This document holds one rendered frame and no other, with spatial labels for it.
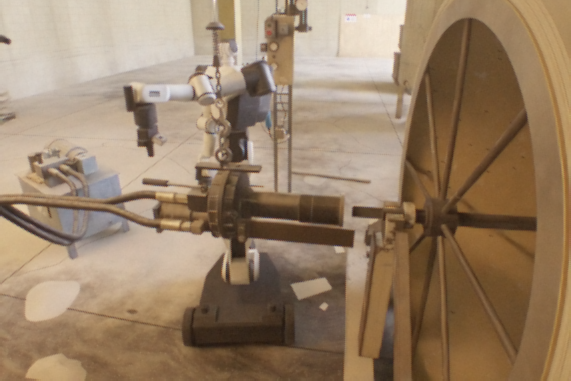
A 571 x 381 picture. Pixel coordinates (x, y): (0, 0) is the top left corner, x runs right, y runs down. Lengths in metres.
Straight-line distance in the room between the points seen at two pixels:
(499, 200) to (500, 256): 0.32
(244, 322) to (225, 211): 0.78
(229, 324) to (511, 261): 1.61
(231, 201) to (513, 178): 1.67
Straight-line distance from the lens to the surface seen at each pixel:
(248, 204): 1.35
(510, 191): 2.35
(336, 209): 1.30
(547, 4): 0.84
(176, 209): 1.49
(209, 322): 1.94
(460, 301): 2.17
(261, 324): 1.91
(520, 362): 0.82
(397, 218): 1.31
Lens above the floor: 1.59
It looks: 23 degrees down
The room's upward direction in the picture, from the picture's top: straight up
